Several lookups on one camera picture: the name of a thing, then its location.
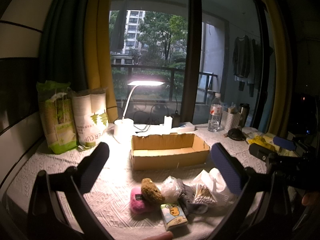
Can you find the white paper cup sleeve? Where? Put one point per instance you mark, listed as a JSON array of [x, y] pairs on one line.
[[90, 116]]

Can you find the clear bubble wrap bundle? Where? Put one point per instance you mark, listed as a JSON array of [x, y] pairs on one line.
[[170, 189]]

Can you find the pink plush toy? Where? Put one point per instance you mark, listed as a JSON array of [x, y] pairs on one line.
[[138, 204]]

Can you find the green paper cup sleeve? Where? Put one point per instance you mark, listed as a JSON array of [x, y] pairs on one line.
[[56, 113]]

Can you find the cartoon tissue pack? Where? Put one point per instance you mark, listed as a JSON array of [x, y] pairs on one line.
[[173, 215]]

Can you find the black round pouch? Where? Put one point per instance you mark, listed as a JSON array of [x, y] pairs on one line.
[[236, 134]]

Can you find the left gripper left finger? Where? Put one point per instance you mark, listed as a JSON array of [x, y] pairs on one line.
[[90, 167]]

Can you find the open cardboard box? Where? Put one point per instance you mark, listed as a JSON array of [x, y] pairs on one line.
[[168, 151]]

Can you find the hanging grey sweater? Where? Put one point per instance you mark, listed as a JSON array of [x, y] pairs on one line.
[[242, 57]]

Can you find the cotton swab bag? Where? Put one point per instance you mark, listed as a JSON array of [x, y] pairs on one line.
[[202, 195]]

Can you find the clear water bottle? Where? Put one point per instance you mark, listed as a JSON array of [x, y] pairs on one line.
[[215, 113]]

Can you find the dark thermos flask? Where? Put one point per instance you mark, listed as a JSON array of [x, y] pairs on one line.
[[244, 111]]

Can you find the grey sock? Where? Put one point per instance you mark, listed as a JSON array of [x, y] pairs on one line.
[[186, 198]]

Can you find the white perforated organizer basket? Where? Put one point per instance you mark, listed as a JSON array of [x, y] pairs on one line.
[[230, 120]]

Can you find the yellow curtain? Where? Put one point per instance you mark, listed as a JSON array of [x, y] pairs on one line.
[[97, 52]]

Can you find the brown fuzzy plush toy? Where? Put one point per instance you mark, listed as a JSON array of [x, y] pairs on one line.
[[151, 192]]

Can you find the white textured table cloth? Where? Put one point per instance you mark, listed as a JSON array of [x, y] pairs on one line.
[[110, 196]]

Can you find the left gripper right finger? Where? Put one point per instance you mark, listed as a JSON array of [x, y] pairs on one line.
[[230, 168]]

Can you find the white charger plug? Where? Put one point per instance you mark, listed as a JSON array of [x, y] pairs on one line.
[[167, 122]]

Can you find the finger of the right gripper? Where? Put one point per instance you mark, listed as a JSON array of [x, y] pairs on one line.
[[284, 143], [259, 152]]

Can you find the white power strip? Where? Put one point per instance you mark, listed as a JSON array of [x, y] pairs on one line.
[[183, 127]]

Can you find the yellow cloth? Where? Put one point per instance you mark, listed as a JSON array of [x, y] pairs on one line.
[[264, 141]]

